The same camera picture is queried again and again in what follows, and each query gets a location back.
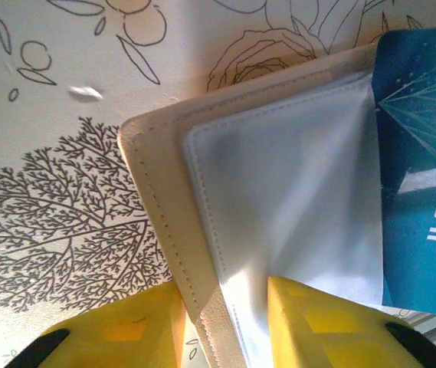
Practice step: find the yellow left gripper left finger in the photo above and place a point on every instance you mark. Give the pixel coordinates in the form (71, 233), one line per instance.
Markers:
(125, 337)

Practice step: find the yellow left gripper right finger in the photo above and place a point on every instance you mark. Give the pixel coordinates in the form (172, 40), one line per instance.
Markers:
(336, 337)

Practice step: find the beige card holder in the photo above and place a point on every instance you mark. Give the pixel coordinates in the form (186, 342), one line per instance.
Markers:
(279, 191)

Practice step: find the blue credit card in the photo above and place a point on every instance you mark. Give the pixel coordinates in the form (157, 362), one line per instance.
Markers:
(420, 153)

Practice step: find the floral patterned table cover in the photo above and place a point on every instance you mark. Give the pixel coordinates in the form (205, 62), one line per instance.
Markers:
(49, 115)

